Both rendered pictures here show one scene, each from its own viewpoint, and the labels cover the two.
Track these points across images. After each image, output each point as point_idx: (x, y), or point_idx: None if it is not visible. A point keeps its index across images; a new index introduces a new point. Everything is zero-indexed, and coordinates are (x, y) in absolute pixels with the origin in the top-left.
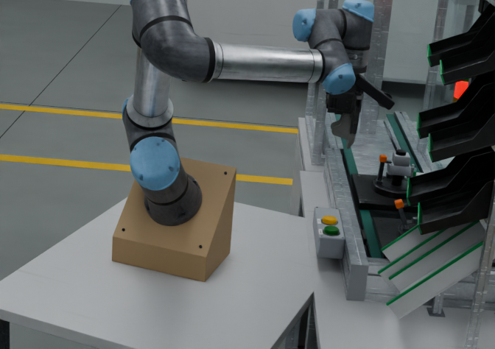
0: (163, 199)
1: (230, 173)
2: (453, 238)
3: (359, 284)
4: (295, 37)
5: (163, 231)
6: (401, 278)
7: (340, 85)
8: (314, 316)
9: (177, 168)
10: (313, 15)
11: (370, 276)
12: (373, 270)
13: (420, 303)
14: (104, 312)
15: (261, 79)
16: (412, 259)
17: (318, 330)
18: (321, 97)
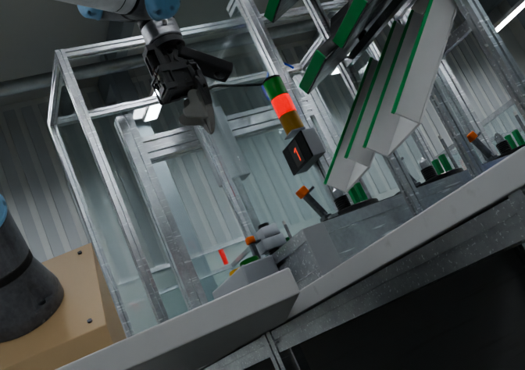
0: (0, 267)
1: (86, 250)
2: (397, 59)
3: (328, 251)
4: (89, 14)
5: (21, 343)
6: (376, 138)
7: None
8: (305, 302)
9: (3, 201)
10: None
11: (333, 236)
12: (331, 226)
13: (430, 87)
14: None
15: None
16: (372, 117)
17: (326, 273)
18: (151, 292)
